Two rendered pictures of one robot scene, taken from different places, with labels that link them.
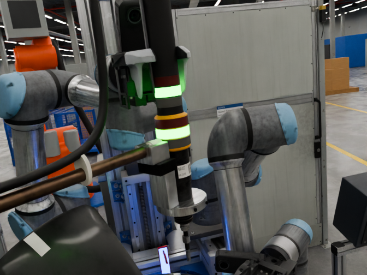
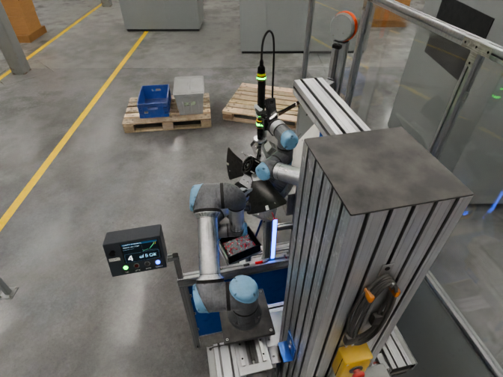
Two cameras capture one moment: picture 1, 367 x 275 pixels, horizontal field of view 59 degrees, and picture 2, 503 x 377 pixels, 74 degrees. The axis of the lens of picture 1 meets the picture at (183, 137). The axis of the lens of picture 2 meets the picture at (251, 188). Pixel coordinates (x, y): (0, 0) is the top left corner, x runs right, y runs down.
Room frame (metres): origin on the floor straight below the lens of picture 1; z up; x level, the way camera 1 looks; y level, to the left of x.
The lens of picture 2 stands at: (1.93, -0.04, 2.44)
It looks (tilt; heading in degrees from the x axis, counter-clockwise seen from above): 41 degrees down; 180
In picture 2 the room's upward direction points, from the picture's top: straight up
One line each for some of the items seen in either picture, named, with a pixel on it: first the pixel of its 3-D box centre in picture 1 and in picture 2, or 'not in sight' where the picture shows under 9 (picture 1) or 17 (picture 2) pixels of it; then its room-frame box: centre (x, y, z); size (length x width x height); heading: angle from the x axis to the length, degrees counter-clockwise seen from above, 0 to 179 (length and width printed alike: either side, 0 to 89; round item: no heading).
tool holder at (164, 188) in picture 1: (172, 173); (261, 131); (0.41, 0.02, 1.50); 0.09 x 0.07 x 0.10; 137
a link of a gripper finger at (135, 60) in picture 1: (139, 75); not in sight; (0.42, 0.05, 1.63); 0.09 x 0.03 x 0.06; 14
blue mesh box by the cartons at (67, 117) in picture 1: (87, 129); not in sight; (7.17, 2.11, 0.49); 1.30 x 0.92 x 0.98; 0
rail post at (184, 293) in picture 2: not in sight; (191, 318); (0.88, -0.43, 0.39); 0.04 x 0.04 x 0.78; 12
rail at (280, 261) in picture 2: not in sight; (256, 266); (0.79, -0.01, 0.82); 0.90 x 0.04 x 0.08; 102
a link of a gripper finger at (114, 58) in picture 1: (128, 60); not in sight; (0.46, 0.06, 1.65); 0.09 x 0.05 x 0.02; 14
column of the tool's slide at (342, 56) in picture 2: not in sight; (320, 162); (-0.11, 0.50, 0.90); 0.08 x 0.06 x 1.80; 47
